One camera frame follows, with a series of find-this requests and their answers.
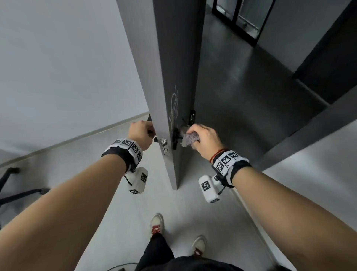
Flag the person's right hand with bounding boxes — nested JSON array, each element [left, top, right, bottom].
[[186, 124, 226, 162]]

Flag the left wristband with markers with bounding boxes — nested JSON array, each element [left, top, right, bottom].
[[101, 138, 143, 172]]

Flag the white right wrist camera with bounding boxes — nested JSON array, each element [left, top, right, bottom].
[[198, 175, 222, 204]]

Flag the grey cleaning cloth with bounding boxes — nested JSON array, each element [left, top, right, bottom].
[[180, 125, 201, 148]]

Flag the wristband with markers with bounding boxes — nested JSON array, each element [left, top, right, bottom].
[[212, 150, 253, 188], [101, 138, 143, 172]]

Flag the red string bracelet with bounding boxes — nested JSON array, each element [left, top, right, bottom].
[[209, 148, 228, 164]]

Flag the black shirt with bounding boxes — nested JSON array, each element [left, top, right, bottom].
[[157, 255, 245, 271]]

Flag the person's left forearm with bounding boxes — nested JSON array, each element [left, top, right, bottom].
[[0, 153, 128, 271]]

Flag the loose black cable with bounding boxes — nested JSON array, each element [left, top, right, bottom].
[[107, 262, 139, 271]]

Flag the white and red left shoe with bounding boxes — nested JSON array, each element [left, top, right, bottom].
[[150, 213, 164, 240]]

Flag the person's right forearm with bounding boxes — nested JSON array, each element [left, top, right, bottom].
[[233, 167, 357, 271]]

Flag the dark grey door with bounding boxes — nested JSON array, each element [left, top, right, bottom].
[[116, 0, 207, 191]]

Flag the white and red shoe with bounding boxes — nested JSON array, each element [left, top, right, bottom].
[[191, 235, 208, 257], [150, 213, 164, 240]]

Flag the right wristband with markers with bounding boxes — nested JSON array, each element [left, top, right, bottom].
[[212, 150, 253, 188]]

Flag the black door handle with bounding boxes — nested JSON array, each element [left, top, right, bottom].
[[147, 114, 157, 140], [171, 109, 196, 150]]

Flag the person's left hand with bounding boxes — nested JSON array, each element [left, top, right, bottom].
[[127, 120, 155, 151]]

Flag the white and red right shoe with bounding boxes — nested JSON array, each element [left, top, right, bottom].
[[191, 235, 208, 257]]

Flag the white marker cube on wrist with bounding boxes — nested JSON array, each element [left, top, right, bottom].
[[124, 167, 149, 195]]

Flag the black trousers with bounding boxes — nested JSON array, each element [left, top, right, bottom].
[[135, 233, 175, 271]]

